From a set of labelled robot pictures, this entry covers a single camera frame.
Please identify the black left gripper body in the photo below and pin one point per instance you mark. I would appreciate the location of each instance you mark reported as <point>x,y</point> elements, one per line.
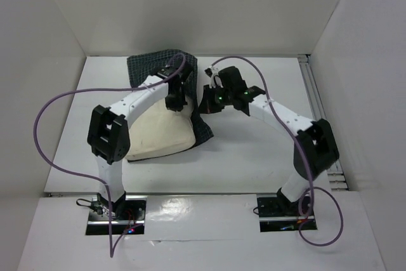
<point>174,100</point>

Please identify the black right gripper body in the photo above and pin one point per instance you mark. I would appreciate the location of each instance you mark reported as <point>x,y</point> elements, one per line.
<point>207,105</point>

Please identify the cream white pillow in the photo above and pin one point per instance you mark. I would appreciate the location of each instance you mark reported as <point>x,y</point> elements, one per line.
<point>160,132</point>

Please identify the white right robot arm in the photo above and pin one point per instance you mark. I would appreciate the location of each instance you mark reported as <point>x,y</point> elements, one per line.
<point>318,149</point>

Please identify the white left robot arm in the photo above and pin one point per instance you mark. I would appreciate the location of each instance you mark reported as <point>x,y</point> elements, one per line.
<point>108,133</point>

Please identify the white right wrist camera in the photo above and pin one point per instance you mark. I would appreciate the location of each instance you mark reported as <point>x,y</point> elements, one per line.
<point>212,73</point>

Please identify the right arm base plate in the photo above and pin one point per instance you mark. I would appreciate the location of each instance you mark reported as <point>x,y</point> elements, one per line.
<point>273,219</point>

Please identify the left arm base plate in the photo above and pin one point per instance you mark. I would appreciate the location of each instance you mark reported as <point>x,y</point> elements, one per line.
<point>130,218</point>

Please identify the aluminium frame rail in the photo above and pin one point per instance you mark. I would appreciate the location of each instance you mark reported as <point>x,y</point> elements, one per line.
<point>335,173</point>

